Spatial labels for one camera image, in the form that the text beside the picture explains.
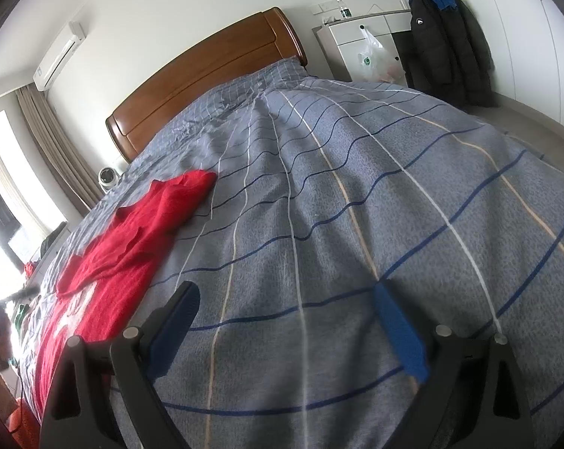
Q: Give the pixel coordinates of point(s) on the wooden headboard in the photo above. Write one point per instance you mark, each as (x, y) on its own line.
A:
(193, 79)

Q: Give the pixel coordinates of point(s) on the white desk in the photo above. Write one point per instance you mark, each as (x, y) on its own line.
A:
(347, 37)

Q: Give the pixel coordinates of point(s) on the small white round fan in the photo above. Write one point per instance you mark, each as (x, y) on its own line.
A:
(108, 177)

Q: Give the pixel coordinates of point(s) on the small bottle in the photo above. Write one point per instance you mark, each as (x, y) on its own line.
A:
(343, 9)

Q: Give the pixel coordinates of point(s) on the red t-shirt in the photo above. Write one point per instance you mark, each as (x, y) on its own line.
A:
(122, 252)

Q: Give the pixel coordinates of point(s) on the white air conditioner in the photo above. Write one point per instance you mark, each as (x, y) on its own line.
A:
(57, 58)

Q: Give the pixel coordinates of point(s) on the white wardrobe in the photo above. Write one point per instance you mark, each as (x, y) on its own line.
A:
(534, 42)

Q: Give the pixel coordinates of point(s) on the white plastic bag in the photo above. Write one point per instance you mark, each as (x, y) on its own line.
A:
(373, 63)

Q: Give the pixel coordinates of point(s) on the white wall outlet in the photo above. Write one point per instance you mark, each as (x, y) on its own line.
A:
(321, 7)

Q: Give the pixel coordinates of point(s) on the white window bench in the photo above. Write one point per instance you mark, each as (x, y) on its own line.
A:
(52, 248)

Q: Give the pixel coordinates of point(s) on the bed with grey checked sheet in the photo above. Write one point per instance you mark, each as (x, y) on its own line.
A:
(333, 196)

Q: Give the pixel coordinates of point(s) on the green and pink printed garment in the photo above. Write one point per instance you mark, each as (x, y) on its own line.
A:
(22, 315)

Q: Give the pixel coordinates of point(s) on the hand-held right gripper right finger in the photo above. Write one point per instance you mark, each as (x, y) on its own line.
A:
(401, 332)

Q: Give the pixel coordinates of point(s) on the black jacket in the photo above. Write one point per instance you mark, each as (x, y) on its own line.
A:
(436, 51)

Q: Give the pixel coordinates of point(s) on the beige curtain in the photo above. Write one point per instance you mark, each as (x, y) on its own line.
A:
(52, 149)

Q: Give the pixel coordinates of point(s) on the white sheer curtain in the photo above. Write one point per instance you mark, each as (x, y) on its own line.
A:
(15, 191)

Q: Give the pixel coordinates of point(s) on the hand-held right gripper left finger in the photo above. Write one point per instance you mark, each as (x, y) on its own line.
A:
(174, 332)

